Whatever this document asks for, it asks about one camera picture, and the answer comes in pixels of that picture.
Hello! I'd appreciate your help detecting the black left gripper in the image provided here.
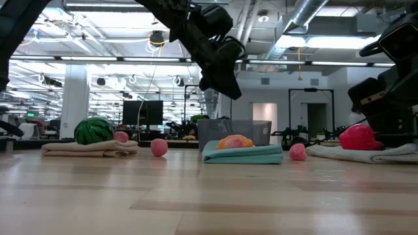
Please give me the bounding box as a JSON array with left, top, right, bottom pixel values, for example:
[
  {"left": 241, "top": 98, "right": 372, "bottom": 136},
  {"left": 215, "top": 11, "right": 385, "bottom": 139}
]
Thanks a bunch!
[{"left": 169, "top": 12, "right": 246, "bottom": 101}]

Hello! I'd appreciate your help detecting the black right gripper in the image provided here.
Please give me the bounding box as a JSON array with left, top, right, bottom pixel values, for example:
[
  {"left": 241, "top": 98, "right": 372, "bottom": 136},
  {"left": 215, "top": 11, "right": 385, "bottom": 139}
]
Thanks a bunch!
[{"left": 347, "top": 70, "right": 398, "bottom": 145}]

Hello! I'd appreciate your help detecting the red bell pepper toy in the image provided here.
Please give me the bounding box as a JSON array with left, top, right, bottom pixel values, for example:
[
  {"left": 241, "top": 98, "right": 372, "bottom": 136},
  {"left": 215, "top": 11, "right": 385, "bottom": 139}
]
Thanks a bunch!
[{"left": 338, "top": 123, "right": 385, "bottom": 151}]

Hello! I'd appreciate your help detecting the orange fruit toy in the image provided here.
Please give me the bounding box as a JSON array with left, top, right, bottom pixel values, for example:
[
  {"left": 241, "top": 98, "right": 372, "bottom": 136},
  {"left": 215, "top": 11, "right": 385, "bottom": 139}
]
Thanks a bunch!
[{"left": 215, "top": 134, "right": 255, "bottom": 151}]

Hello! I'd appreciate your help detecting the small pink peach toy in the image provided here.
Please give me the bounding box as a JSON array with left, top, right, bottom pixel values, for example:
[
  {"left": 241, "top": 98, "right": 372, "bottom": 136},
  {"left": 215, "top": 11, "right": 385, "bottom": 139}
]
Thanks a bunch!
[{"left": 113, "top": 131, "right": 130, "bottom": 144}]

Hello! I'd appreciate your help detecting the green striped watermelon toy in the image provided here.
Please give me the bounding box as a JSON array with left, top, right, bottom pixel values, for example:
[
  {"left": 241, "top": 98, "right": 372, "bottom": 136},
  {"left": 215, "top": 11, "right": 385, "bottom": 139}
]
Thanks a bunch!
[{"left": 73, "top": 116, "right": 114, "bottom": 146}]

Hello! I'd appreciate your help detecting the clear grey tupperware container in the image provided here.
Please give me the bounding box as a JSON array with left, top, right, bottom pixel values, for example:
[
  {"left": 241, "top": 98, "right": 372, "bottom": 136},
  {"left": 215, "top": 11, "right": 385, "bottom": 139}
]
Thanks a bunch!
[{"left": 197, "top": 119, "right": 272, "bottom": 153}]

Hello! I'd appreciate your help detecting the black round ceiling device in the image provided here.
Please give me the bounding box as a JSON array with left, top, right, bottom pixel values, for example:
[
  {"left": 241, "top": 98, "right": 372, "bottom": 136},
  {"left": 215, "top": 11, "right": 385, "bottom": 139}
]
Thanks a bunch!
[{"left": 149, "top": 30, "right": 166, "bottom": 47}]

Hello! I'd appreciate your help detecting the blue tray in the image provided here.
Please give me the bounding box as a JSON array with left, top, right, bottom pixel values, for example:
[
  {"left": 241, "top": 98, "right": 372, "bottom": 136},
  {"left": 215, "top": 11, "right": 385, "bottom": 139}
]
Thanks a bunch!
[{"left": 201, "top": 140, "right": 284, "bottom": 165}]

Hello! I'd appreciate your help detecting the black background monitor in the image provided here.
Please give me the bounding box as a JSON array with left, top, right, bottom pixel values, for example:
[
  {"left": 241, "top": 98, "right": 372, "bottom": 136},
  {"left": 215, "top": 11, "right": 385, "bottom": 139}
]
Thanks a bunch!
[{"left": 122, "top": 100, "right": 164, "bottom": 127}]

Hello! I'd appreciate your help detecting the white pillar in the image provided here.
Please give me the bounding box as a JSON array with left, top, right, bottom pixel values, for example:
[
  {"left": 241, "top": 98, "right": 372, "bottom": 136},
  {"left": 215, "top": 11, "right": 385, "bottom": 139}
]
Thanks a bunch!
[{"left": 59, "top": 64, "right": 92, "bottom": 140}]

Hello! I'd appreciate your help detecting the clear left tray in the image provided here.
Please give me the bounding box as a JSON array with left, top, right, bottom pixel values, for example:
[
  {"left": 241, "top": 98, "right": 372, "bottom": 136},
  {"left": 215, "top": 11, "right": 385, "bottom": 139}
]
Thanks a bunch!
[{"left": 40, "top": 139, "right": 141, "bottom": 158}]

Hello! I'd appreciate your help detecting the black background rig frame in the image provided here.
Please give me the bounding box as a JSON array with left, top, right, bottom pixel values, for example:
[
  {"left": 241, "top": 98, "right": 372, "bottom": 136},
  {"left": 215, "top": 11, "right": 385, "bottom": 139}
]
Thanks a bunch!
[
  {"left": 184, "top": 84, "right": 233, "bottom": 121},
  {"left": 288, "top": 87, "right": 335, "bottom": 141}
]

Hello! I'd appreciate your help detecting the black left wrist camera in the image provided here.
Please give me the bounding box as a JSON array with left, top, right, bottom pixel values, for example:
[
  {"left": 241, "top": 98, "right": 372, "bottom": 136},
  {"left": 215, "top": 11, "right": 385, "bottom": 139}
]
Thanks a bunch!
[{"left": 199, "top": 5, "right": 234, "bottom": 37}]

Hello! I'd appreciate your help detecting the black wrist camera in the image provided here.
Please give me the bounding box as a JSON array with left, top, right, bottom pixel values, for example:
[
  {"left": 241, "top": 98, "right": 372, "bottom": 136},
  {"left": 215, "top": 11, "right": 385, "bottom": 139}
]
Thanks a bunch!
[
  {"left": 199, "top": 5, "right": 234, "bottom": 37},
  {"left": 378, "top": 19, "right": 418, "bottom": 63}
]

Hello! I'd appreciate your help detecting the black aluminium table frame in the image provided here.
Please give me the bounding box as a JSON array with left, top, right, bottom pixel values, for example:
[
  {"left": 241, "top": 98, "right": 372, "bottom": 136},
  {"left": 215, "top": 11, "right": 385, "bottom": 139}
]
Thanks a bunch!
[{"left": 0, "top": 136, "right": 375, "bottom": 151}]

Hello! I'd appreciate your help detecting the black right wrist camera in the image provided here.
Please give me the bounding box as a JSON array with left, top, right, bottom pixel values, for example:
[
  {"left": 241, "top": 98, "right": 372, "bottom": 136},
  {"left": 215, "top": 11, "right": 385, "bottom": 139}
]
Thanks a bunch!
[{"left": 378, "top": 19, "right": 418, "bottom": 63}]

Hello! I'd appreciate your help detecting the silver ventilation duct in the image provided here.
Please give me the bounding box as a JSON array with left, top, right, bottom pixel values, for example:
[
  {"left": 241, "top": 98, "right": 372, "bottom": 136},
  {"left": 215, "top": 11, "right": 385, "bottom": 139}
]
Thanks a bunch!
[{"left": 261, "top": 0, "right": 330, "bottom": 66}]

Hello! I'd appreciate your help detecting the long ceiling light rail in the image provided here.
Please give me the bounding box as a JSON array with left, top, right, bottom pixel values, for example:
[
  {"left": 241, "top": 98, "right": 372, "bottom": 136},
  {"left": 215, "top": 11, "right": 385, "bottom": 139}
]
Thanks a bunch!
[{"left": 9, "top": 55, "right": 396, "bottom": 69}]

